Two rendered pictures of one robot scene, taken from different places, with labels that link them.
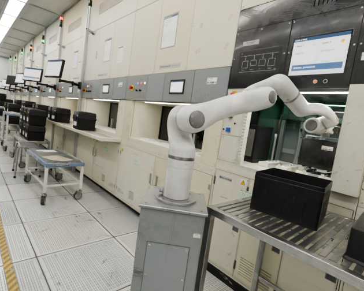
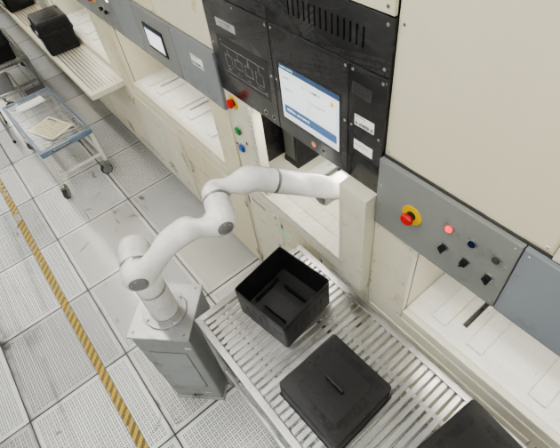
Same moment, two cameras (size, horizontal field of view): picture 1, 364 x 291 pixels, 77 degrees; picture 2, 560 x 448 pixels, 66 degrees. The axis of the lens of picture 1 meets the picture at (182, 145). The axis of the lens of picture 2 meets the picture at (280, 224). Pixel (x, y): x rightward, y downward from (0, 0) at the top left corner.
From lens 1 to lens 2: 152 cm
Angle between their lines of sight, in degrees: 45
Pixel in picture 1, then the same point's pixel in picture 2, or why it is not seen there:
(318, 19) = (298, 46)
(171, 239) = (168, 350)
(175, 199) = (161, 320)
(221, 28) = not seen: outside the picture
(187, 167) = (157, 302)
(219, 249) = not seen: hidden behind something
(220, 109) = (166, 253)
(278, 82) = (238, 190)
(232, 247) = not seen: hidden behind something
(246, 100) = (196, 233)
